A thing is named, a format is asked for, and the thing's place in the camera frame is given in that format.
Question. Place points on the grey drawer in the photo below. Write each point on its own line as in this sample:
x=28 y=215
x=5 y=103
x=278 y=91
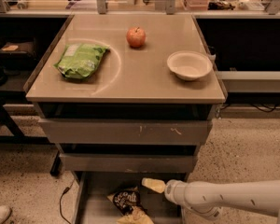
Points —
x=128 y=164
x=125 y=131

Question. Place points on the brown chip bag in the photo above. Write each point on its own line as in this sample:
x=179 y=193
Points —
x=128 y=202

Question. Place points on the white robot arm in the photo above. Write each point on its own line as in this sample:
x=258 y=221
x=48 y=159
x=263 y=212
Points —
x=259 y=197

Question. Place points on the dark bag on shelf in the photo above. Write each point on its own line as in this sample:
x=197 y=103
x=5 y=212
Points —
x=18 y=50

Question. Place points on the middle grey drawer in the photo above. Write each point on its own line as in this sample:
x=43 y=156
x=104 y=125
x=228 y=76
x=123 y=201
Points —
x=128 y=164

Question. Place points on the white bowl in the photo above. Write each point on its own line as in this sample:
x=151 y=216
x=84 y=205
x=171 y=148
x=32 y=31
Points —
x=189 y=65

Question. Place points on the red apple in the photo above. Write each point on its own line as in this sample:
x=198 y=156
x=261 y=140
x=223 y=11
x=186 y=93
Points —
x=136 y=37

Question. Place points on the open bottom drawer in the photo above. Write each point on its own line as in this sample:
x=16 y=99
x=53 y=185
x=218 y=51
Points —
x=94 y=207

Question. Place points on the black table leg frame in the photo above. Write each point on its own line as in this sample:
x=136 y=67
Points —
x=18 y=136

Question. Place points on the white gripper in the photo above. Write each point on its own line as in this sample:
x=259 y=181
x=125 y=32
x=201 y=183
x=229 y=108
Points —
x=172 y=190

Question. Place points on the top grey drawer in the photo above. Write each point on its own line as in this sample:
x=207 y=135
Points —
x=125 y=131

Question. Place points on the grey drawer cabinet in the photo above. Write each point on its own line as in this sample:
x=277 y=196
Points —
x=131 y=83

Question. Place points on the white shoe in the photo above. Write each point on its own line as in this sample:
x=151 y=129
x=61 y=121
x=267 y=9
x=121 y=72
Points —
x=5 y=212

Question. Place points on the green chip bag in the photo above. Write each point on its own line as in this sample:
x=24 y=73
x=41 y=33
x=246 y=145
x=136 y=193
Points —
x=81 y=60

